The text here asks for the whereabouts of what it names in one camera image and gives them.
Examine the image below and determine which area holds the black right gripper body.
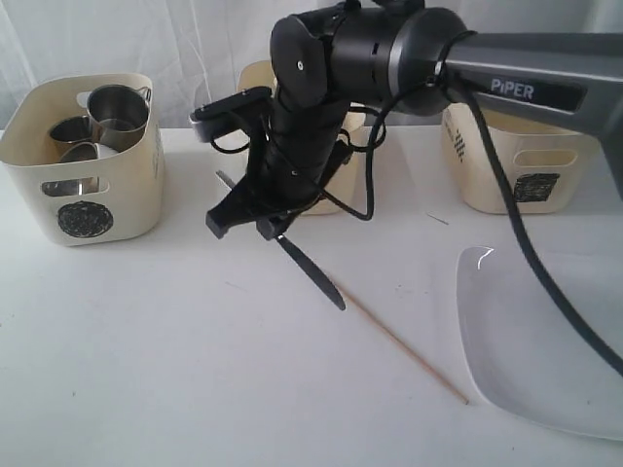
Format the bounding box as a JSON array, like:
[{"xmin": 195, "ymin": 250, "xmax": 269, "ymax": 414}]
[{"xmin": 242, "ymin": 96, "xmax": 349, "ymax": 219}]

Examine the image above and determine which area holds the stainless steel knife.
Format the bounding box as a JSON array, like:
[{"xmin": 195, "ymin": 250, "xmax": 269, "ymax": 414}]
[{"xmin": 205, "ymin": 169, "xmax": 346, "ymax": 310}]

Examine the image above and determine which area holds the brown wooden chopstick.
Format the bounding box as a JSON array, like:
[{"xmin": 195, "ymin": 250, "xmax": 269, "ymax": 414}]
[{"xmin": 334, "ymin": 281, "xmax": 470, "ymax": 406}]

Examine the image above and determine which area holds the stainless steel mug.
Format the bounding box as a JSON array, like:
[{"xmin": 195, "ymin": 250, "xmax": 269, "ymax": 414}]
[
  {"xmin": 48, "ymin": 115, "xmax": 92, "ymax": 156},
  {"xmin": 87, "ymin": 85, "xmax": 152, "ymax": 152}
]

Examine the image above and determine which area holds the stainless steel bowl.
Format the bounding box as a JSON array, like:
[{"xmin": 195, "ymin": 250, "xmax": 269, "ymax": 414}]
[{"xmin": 42, "ymin": 142, "xmax": 99, "ymax": 197}]

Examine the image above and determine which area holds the white square plate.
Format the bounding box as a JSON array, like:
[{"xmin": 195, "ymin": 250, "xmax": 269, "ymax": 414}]
[{"xmin": 456, "ymin": 246, "xmax": 622, "ymax": 442}]

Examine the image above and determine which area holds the white ceramic bowl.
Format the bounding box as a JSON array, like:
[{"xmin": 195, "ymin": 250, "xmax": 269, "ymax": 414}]
[{"xmin": 94, "ymin": 143, "xmax": 119, "ymax": 160}]

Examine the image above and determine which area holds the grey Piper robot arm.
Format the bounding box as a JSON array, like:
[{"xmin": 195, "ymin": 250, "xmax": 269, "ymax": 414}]
[{"xmin": 203, "ymin": 1, "xmax": 622, "ymax": 239}]

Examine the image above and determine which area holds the cream bin with black triangle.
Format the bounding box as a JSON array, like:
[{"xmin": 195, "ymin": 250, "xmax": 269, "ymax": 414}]
[{"xmin": 237, "ymin": 60, "xmax": 366, "ymax": 216}]

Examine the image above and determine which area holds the cream bin with black circle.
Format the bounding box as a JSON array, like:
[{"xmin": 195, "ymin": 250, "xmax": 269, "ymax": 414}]
[{"xmin": 1, "ymin": 73, "xmax": 165, "ymax": 246}]

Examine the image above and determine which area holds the white curtain backdrop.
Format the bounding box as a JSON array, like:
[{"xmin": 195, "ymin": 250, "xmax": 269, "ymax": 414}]
[{"xmin": 0, "ymin": 0, "xmax": 623, "ymax": 131}]

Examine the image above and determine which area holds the cream bin with black square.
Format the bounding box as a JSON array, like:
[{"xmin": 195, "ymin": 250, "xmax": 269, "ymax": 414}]
[{"xmin": 441, "ymin": 103, "xmax": 601, "ymax": 214}]

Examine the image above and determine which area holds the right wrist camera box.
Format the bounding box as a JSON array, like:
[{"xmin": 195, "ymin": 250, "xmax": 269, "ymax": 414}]
[{"xmin": 189, "ymin": 87, "xmax": 272, "ymax": 143}]

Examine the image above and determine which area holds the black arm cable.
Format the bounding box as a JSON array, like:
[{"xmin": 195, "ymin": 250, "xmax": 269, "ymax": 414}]
[{"xmin": 208, "ymin": 28, "xmax": 623, "ymax": 378}]

